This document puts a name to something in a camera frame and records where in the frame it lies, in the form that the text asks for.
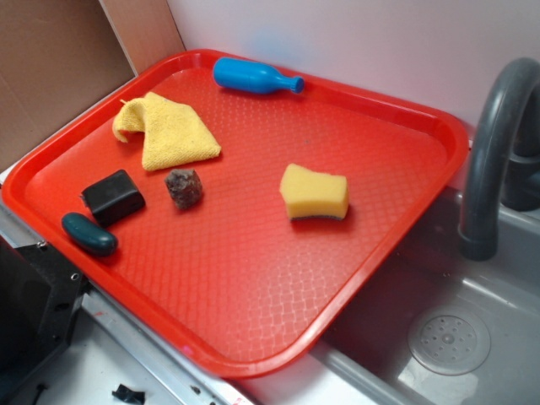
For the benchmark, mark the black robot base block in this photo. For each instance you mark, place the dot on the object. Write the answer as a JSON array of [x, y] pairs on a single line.
[[41, 293]]

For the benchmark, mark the yellow sponge with green base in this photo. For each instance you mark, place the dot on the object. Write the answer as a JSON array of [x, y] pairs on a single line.
[[307, 193]]

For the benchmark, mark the red plastic tray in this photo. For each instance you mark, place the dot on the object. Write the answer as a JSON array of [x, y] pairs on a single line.
[[233, 283]]

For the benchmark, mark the brown rough rock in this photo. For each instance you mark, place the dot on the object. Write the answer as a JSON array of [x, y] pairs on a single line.
[[185, 187]]

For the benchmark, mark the yellow microfiber cloth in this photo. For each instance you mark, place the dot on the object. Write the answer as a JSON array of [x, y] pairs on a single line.
[[174, 134]]

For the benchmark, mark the blue plastic bottle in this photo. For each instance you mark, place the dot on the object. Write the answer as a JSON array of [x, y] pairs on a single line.
[[254, 77]]

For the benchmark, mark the black rectangular block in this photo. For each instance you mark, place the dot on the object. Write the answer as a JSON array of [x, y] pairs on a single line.
[[113, 198]]

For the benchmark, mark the dark green oval soap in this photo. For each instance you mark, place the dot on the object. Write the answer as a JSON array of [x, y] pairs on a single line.
[[89, 236]]

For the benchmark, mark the grey plastic sink basin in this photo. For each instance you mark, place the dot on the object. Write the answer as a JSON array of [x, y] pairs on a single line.
[[368, 342]]

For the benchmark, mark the round sink drain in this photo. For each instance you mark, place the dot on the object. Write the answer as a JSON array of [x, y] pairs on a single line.
[[448, 340]]

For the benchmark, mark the grey curved faucet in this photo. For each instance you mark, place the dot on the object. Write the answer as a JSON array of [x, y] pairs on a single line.
[[504, 162]]

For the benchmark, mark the black tape scrap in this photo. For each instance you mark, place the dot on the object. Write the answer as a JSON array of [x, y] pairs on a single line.
[[128, 395]]

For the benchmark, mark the brown cardboard panel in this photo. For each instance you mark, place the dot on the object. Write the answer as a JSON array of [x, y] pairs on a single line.
[[58, 58]]

